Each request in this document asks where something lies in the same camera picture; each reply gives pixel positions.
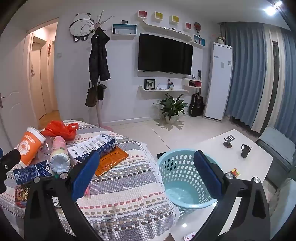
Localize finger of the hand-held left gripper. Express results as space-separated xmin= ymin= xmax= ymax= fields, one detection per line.
xmin=0 ymin=148 xmax=21 ymax=194

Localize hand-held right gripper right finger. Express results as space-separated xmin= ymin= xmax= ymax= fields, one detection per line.
xmin=191 ymin=150 xmax=271 ymax=241

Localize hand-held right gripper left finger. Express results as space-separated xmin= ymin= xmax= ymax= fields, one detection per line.
xmin=23 ymin=150 xmax=102 ymax=241

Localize orange paper cup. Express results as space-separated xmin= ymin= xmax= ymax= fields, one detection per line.
xmin=18 ymin=126 xmax=47 ymax=168

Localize small blue drink carton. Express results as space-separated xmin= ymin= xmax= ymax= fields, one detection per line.
xmin=13 ymin=160 xmax=54 ymax=185

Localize orange snack packet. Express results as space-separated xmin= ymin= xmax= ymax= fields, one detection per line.
xmin=95 ymin=147 xmax=129 ymax=178

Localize large white blue carton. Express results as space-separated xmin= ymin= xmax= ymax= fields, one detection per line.
xmin=67 ymin=134 xmax=116 ymax=165

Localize pink drink bottle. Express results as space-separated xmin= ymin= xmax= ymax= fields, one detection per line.
xmin=49 ymin=136 xmax=71 ymax=173

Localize clear plastic bottle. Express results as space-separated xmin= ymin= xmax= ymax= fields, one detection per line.
xmin=35 ymin=138 xmax=54 ymax=161

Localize red brown snack packet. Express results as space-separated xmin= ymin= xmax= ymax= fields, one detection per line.
xmin=14 ymin=185 xmax=31 ymax=208

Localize orange plastic bag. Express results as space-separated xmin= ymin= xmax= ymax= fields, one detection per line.
xmin=41 ymin=120 xmax=79 ymax=141

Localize black phone stand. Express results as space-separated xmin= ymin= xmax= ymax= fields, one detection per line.
xmin=223 ymin=135 xmax=236 ymax=148

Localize black mug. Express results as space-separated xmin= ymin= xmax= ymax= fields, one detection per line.
xmin=241 ymin=143 xmax=254 ymax=159

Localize white coffee table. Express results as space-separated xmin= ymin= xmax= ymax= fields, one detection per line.
xmin=170 ymin=129 xmax=274 ymax=241

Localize striped woven tablecloth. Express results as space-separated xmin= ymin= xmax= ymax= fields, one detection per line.
xmin=0 ymin=119 xmax=181 ymax=241

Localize white room door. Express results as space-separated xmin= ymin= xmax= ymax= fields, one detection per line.
xmin=0 ymin=32 xmax=40 ymax=149

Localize pink coat rack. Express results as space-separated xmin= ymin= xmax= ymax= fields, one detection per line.
xmin=89 ymin=10 xmax=115 ymax=130

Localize black acoustic guitar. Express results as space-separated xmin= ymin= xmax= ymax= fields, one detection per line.
xmin=188 ymin=92 xmax=205 ymax=117

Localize green potted plant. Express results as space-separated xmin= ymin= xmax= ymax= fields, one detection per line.
xmin=152 ymin=94 xmax=188 ymax=122

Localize grey sofa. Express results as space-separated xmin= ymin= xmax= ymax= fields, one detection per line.
xmin=255 ymin=126 xmax=296 ymax=186

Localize brown handbag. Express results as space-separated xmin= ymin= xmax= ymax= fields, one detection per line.
xmin=85 ymin=83 xmax=98 ymax=107

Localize pale grey armchair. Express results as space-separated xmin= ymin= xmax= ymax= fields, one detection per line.
xmin=268 ymin=177 xmax=296 ymax=237

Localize white corridor door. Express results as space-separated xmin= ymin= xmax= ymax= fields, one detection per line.
xmin=31 ymin=41 xmax=47 ymax=120

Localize black handbag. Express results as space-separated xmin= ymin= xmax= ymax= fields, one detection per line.
xmin=97 ymin=83 xmax=108 ymax=101

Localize rounded white red shelf box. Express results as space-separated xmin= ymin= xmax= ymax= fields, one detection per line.
xmin=182 ymin=77 xmax=202 ymax=89

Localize white standing air conditioner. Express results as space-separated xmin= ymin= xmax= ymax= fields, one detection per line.
xmin=203 ymin=42 xmax=234 ymax=121

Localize blue and cream curtain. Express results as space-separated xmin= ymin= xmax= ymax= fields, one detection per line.
xmin=217 ymin=21 xmax=296 ymax=142

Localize black coat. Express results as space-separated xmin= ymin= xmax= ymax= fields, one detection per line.
xmin=88 ymin=27 xmax=111 ymax=85

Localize blue white box shelf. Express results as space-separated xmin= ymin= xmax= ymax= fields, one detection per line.
xmin=111 ymin=23 xmax=138 ymax=36

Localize low white wall shelf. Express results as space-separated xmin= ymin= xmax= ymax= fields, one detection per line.
xmin=138 ymin=85 xmax=190 ymax=95

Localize wall television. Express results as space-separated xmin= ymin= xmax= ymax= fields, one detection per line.
xmin=138 ymin=33 xmax=194 ymax=75

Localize small blue wall shelf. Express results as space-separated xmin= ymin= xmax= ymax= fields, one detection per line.
xmin=192 ymin=34 xmax=206 ymax=49

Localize long white wall shelf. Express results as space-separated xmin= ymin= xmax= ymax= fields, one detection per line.
xmin=142 ymin=19 xmax=195 ymax=42

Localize panda wall clock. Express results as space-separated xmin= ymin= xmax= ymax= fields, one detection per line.
xmin=69 ymin=13 xmax=96 ymax=42

